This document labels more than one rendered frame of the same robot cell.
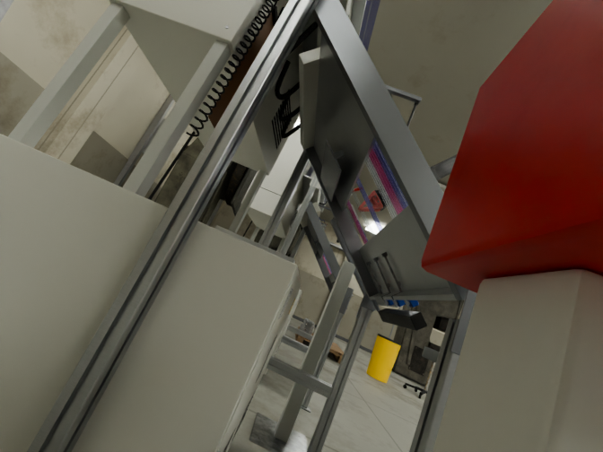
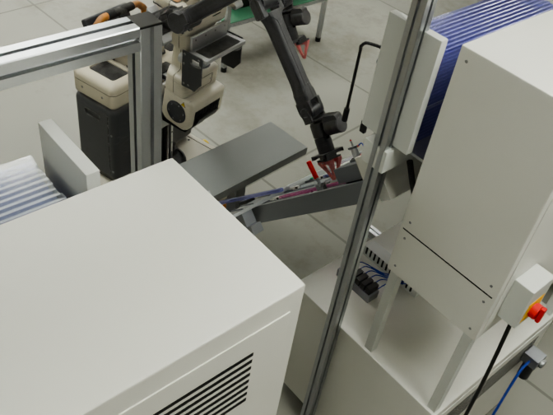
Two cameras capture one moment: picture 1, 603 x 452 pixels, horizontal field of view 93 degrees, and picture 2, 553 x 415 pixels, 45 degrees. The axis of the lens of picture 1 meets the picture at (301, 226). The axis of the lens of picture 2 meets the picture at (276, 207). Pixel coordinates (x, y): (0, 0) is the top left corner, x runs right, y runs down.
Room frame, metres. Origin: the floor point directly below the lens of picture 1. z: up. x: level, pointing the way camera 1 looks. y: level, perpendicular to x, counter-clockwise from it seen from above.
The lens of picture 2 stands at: (2.53, 0.79, 2.39)
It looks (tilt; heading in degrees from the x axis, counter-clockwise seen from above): 42 degrees down; 217
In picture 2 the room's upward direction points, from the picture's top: 9 degrees clockwise
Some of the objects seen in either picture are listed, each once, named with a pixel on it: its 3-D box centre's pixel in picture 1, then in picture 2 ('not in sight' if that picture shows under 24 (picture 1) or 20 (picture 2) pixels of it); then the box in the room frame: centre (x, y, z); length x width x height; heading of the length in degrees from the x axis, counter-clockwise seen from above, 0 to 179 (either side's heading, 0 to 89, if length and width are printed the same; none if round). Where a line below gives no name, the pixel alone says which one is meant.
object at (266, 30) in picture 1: (246, 66); not in sight; (0.62, 0.29, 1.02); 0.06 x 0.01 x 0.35; 174
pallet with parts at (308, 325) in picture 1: (320, 337); not in sight; (4.61, -0.98, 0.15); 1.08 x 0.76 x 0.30; 178
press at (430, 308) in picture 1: (432, 321); not in sight; (6.30, -3.49, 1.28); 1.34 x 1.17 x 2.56; 90
